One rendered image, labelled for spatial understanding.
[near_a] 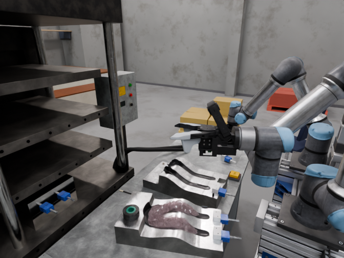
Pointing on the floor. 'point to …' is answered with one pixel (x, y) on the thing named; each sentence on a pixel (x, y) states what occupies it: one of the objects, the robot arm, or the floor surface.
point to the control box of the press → (123, 78)
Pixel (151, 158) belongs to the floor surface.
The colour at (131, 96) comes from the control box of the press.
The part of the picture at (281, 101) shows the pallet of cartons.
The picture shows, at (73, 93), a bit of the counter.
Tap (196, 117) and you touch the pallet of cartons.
